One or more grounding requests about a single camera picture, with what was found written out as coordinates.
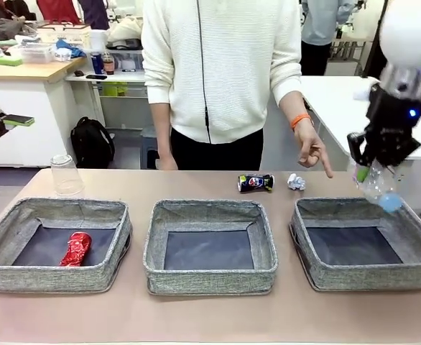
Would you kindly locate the grey clothing pile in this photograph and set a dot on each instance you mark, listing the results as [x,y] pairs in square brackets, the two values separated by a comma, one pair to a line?
[5,28]

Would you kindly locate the white desk wooden top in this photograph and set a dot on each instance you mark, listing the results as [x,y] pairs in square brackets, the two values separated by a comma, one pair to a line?
[27,72]

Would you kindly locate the green package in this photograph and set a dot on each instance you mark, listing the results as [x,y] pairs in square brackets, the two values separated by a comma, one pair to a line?
[113,89]

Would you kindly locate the clear plastic cup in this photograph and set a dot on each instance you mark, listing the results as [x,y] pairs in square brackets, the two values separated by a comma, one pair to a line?
[67,176]

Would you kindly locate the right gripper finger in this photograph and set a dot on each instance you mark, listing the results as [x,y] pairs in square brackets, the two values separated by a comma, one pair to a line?
[359,151]
[397,147]

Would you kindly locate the grey stool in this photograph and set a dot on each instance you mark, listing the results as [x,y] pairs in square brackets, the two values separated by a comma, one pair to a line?
[149,143]

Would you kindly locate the white cylinder container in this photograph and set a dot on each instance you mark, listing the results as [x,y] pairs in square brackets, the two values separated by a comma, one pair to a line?
[98,40]

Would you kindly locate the clear bottle blue cap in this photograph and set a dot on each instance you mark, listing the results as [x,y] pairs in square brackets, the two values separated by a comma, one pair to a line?
[375,187]

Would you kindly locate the person in light blue shirt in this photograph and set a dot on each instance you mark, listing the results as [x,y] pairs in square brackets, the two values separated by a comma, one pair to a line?
[322,21]

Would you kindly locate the dark cola bottle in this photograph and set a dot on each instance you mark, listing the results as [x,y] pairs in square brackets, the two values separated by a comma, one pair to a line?
[108,64]

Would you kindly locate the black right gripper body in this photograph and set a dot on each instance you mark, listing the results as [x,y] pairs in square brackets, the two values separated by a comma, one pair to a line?
[390,113]

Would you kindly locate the white bag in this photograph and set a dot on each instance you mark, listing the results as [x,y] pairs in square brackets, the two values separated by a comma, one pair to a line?
[124,28]

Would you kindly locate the person in cream sweater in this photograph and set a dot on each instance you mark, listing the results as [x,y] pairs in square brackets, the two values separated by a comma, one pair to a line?
[225,72]

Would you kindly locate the grey fabric basket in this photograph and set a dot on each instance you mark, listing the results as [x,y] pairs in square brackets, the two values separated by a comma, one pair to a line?
[52,280]
[368,278]
[210,282]

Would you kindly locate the white box wooden trim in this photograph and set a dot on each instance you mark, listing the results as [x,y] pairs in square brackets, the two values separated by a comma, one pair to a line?
[63,34]

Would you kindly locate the black smartphone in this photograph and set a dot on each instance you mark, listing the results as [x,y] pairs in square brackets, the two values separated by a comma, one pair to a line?
[96,77]

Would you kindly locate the white shelf desk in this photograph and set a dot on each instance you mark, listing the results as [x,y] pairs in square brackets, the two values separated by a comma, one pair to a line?
[117,77]

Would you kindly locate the black backpack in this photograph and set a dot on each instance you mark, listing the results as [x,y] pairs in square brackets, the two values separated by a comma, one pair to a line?
[90,143]

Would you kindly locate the blue cloth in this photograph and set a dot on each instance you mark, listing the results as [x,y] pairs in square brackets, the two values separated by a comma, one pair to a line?
[68,46]

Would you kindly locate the person's left hand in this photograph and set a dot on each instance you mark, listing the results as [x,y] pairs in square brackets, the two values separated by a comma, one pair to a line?
[311,143]

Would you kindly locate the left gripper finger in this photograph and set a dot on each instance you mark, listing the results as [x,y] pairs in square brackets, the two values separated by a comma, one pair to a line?
[5,62]
[16,121]

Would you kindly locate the crushed red drink can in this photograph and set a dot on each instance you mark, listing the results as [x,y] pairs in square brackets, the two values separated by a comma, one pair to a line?
[75,249]

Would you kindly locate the blue drink can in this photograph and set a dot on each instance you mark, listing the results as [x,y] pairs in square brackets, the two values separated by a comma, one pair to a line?
[97,63]

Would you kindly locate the crumpled white paper ball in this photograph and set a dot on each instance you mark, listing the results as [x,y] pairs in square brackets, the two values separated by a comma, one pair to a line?
[296,182]

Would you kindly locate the purple garment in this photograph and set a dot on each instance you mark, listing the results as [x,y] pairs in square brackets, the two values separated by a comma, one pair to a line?
[93,12]

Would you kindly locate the crushed blue Pepsi can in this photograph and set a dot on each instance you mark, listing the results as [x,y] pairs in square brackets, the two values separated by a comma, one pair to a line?
[255,183]

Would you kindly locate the orange wristband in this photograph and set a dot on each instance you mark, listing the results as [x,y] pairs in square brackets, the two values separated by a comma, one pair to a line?
[299,121]

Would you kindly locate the person's left forearm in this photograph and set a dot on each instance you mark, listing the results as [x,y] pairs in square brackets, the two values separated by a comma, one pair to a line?
[293,104]

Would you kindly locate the white table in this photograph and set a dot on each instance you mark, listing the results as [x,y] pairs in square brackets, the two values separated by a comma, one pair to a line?
[332,93]

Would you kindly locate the person's right forearm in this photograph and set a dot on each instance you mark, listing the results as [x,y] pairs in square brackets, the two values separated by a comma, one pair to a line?
[160,133]

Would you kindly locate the clear plastic storage box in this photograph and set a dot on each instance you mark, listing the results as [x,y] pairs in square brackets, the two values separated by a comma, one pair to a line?
[36,53]

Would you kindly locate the red garment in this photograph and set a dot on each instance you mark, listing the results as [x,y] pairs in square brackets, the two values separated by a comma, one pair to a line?
[57,10]

